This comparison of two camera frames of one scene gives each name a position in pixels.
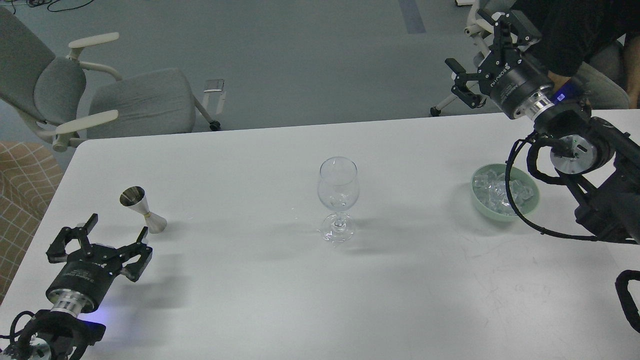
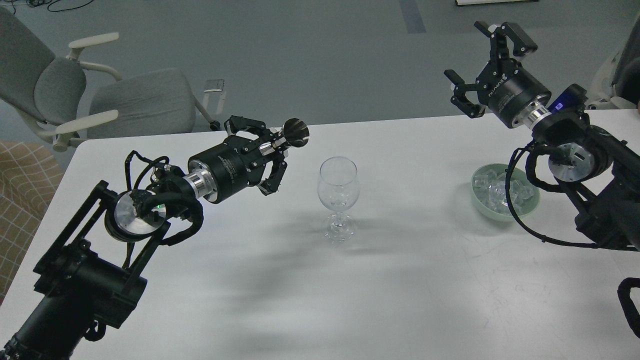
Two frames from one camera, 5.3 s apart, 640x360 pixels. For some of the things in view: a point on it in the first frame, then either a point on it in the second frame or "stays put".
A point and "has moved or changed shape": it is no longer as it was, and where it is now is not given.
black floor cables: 32,3 stays put
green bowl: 489,189 stays put
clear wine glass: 338,190 stays put
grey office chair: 65,99 stays put
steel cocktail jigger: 135,197 has moved or changed shape
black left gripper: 81,282 → 239,162
